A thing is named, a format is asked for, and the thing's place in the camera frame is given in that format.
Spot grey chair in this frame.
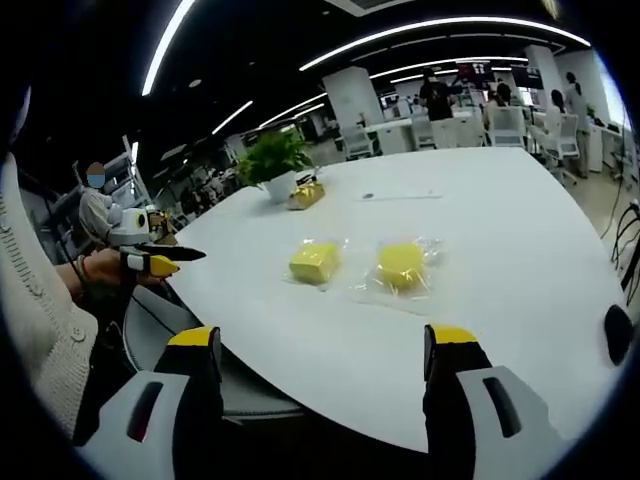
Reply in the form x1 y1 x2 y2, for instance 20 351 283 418
121 285 307 427

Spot person's left hand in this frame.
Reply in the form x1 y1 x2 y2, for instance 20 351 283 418
82 248 165 289

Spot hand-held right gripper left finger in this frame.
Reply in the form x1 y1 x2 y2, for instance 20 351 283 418
74 324 224 480

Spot white office chair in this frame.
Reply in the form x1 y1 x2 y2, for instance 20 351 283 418
343 124 375 160
490 106 529 149
552 113 582 187

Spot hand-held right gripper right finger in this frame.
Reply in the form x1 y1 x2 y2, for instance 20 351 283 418
422 323 577 480

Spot yellow bagged silicone block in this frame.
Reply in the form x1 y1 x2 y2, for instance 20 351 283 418
283 237 352 292
355 234 447 303

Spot black oval device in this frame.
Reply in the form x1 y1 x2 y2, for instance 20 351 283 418
603 304 636 367

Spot metal shelf rack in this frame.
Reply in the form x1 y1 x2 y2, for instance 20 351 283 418
101 135 155 214

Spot black cables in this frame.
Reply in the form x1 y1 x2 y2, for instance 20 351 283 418
610 198 640 294

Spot dark wall screen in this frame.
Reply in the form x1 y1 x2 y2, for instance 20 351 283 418
456 60 495 90

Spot person's white knit sweater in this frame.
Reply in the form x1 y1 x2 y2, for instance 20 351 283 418
0 149 100 444

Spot long ceiling light strip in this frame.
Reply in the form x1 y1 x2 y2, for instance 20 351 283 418
140 0 197 97
298 16 592 72

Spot potted green plant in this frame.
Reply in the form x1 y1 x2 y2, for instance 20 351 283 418
236 130 315 204

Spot golden brown box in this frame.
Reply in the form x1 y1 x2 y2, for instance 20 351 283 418
286 180 327 212

